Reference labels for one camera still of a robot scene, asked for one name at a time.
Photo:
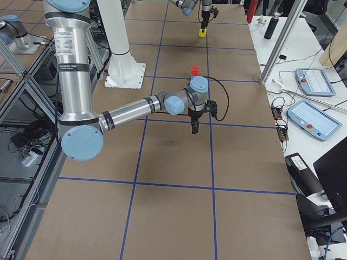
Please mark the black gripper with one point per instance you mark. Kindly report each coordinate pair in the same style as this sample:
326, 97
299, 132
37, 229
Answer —
204, 14
194, 115

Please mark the yellow block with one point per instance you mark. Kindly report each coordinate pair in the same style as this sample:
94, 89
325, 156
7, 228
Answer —
202, 33

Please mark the red block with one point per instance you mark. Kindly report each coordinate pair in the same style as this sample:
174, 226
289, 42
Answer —
195, 71

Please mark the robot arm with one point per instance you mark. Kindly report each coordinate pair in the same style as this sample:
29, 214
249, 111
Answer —
187, 6
82, 129

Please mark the red cylinder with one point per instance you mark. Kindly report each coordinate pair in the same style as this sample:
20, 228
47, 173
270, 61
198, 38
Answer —
251, 10

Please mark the black water bottle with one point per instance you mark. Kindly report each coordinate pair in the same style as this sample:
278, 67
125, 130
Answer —
271, 26

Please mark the far blue teach pendant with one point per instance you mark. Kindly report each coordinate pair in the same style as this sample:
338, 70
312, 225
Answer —
314, 82

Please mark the blue teach pendant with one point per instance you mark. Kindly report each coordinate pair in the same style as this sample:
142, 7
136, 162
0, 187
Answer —
313, 120
314, 82

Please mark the near blue teach pendant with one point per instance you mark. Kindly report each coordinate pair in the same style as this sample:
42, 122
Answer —
313, 120

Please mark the black monitor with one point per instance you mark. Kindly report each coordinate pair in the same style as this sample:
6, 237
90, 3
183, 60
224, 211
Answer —
331, 171

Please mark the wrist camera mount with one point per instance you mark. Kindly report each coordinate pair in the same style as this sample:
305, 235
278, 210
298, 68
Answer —
211, 107
214, 12

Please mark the aluminium frame post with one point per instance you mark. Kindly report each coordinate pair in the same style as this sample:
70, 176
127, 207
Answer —
290, 22

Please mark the white camera pedestal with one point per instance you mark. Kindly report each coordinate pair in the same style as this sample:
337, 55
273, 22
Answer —
123, 70

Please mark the aluminium frame rack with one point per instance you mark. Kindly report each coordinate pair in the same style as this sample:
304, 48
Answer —
31, 159

